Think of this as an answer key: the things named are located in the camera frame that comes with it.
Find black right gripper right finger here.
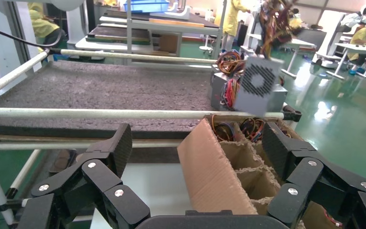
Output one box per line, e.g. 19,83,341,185
262,122,366,229

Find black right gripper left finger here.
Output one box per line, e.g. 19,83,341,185
17,123,152,229

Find cardboard box with dividers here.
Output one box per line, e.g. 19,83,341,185
176,114,345,229

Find grey foam mat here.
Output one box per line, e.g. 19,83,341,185
0,60,216,140

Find grey power supply, fan grille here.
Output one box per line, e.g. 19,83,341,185
207,49,246,110

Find white table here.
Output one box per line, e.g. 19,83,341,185
325,42,366,82
248,32,317,79

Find white mobile robot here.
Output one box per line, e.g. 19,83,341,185
311,10,348,69

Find seated person in yellow coat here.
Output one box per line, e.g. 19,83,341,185
347,19,366,77

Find brown cardboard carton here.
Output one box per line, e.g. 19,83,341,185
159,33,181,55

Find white grey upright column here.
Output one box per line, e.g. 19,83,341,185
0,0,42,96

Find blue plastic tray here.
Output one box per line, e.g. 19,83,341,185
123,0,171,13

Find power supply with colourful wires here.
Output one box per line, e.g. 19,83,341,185
277,127,293,138
239,117,266,143
210,115,236,143

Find grey power supply, red wires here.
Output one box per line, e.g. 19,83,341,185
219,77,242,112

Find black cable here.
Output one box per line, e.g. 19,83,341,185
0,23,64,48

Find white bracket stand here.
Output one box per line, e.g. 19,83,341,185
150,0,192,21

